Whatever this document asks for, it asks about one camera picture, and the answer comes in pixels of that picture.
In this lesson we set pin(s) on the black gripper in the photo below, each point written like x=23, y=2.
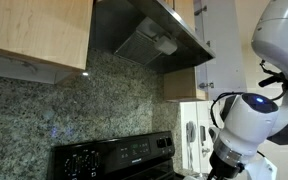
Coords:
x=221, y=170

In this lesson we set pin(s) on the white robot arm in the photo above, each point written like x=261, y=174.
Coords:
x=250, y=118

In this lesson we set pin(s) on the grey open cabinet door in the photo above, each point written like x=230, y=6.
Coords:
x=216, y=24

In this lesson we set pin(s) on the stainless range hood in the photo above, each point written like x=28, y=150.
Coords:
x=151, y=33

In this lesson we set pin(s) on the wooden upper cabinets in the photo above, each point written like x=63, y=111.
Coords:
x=48, y=31

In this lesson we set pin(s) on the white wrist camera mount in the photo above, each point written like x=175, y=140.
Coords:
x=258, y=167

